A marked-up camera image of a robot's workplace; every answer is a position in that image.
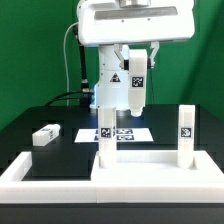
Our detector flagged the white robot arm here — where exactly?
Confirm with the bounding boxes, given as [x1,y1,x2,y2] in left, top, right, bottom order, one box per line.
[77,0,195,117]

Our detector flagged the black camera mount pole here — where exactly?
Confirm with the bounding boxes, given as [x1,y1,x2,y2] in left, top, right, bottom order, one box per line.
[79,45,89,97]

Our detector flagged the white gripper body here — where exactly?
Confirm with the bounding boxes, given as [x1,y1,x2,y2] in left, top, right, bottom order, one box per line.
[77,0,195,46]

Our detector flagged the white camera cable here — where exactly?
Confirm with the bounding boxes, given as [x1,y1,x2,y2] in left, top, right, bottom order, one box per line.
[63,22,81,107]

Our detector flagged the white U-shaped frame fixture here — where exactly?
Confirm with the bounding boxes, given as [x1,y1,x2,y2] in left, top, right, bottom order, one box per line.
[0,152,99,204]

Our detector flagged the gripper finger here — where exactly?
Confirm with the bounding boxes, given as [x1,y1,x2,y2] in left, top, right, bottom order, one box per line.
[114,44,129,70]
[148,41,160,69]

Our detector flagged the white marker tag sheet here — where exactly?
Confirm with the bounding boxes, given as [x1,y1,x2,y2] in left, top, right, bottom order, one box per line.
[74,128,153,143]

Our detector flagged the white desk top panel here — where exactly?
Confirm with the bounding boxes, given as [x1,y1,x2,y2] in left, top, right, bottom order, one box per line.
[91,150,224,203]

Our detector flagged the black cables at base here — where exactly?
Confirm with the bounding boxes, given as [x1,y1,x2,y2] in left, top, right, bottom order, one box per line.
[44,89,84,108]

